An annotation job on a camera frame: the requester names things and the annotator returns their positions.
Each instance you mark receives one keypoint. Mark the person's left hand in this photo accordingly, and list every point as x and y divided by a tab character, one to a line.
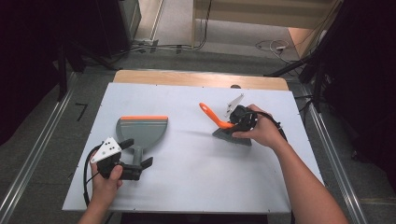
104	189

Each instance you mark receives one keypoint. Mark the metal floor rail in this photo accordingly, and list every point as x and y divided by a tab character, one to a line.
339	174
37	146

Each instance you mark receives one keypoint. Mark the wooden table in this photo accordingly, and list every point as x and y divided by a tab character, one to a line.
186	79

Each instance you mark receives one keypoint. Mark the person's right hand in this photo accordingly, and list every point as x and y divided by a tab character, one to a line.
264	130

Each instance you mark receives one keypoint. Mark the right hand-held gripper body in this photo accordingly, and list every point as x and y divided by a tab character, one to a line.
244	118

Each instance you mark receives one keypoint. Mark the dark round table grommet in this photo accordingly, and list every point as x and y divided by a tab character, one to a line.
235	86

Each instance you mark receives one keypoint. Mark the orange brush with grey bristles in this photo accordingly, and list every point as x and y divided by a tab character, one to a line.
214	118

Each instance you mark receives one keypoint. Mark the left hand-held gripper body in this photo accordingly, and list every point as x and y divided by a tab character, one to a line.
107	149

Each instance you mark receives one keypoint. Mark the grey power strip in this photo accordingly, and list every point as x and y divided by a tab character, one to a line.
146	43

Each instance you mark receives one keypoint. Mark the white board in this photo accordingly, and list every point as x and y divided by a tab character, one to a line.
193	186

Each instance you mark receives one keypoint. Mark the black metal stand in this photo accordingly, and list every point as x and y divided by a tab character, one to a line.
62	74
317	87

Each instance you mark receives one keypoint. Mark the grey dustpan with orange edge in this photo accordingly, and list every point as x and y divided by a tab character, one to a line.
143	130

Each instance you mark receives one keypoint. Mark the light wooden furniture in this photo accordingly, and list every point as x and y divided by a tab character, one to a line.
249	12

